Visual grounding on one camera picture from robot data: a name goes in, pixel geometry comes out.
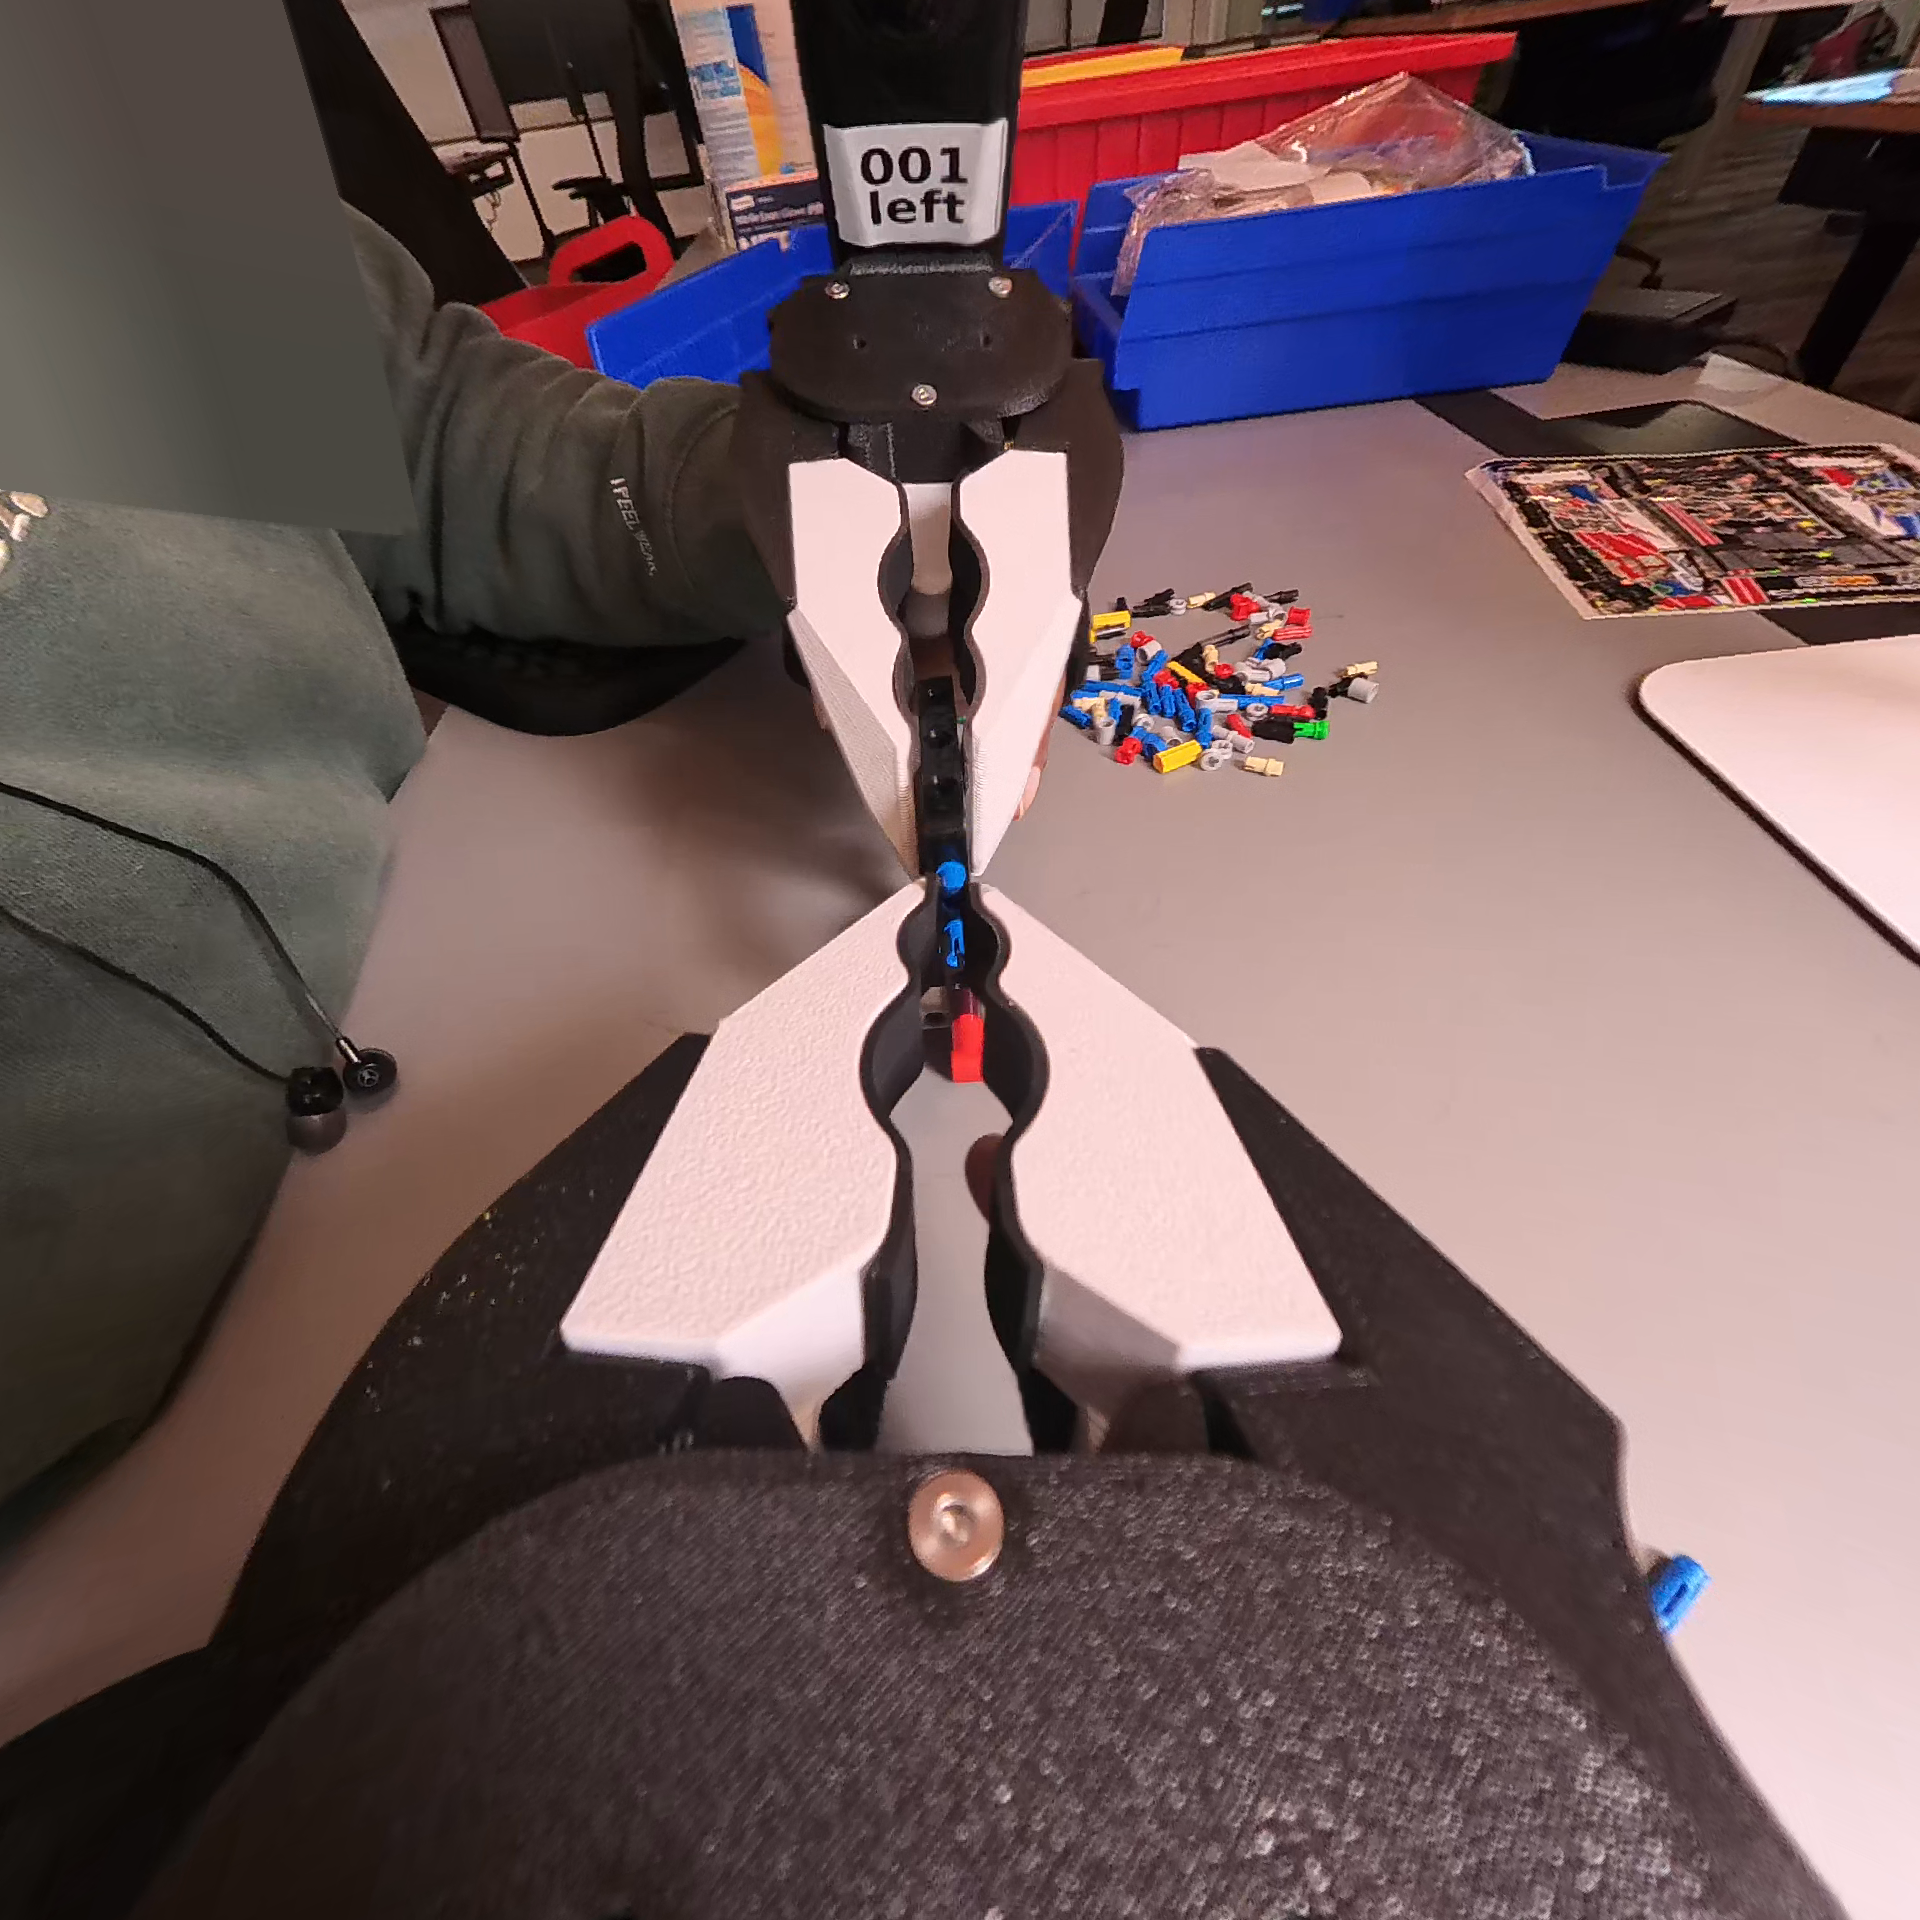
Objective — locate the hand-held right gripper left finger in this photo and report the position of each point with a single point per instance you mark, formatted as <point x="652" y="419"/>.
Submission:
<point x="737" y="1186"/>

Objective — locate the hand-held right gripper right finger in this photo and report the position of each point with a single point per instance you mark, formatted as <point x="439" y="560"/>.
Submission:
<point x="1170" y="1186"/>

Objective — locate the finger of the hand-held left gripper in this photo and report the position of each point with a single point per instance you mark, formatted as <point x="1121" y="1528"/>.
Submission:
<point x="840" y="603"/>
<point x="1036" y="603"/>

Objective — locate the black lego frame assembly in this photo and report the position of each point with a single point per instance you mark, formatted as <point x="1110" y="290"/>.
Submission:
<point x="939" y="783"/>

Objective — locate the person's left forearm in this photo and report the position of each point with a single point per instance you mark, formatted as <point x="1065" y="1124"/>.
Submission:
<point x="573" y="493"/>

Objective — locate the pile of small lego pieces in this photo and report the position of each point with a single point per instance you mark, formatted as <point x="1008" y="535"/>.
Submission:
<point x="1200" y="690"/>

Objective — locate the lego instruction booklet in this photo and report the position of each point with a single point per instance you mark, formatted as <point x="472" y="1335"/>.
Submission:
<point x="1698" y="523"/>

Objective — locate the person's right hand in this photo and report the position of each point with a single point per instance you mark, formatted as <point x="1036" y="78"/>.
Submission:
<point x="982" y="1180"/>

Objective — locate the person's left hand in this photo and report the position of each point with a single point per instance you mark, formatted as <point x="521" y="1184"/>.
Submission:
<point x="1032" y="790"/>

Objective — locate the blue plastic bin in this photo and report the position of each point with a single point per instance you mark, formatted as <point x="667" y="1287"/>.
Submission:
<point x="674" y="321"/>
<point x="1351" y="313"/>

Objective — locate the white printed carton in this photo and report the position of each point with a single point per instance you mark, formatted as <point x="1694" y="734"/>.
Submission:
<point x="743" y="120"/>

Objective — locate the black knit cloth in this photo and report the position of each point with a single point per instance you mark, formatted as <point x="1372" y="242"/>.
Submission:
<point x="573" y="683"/>
<point x="74" y="1814"/>

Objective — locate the red plastic bin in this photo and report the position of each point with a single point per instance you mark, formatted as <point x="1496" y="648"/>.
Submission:
<point x="1140" y="134"/>

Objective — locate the clear bags of parts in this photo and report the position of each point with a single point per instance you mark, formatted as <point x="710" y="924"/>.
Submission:
<point x="1351" y="149"/>

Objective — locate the black chair back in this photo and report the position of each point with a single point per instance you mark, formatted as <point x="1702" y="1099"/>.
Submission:
<point x="378" y="134"/>

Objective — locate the black flat device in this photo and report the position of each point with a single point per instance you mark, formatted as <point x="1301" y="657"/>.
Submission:
<point x="1649" y="321"/>

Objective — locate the wooden standing desk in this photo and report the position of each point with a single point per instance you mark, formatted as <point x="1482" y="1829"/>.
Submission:
<point x="1857" y="134"/>

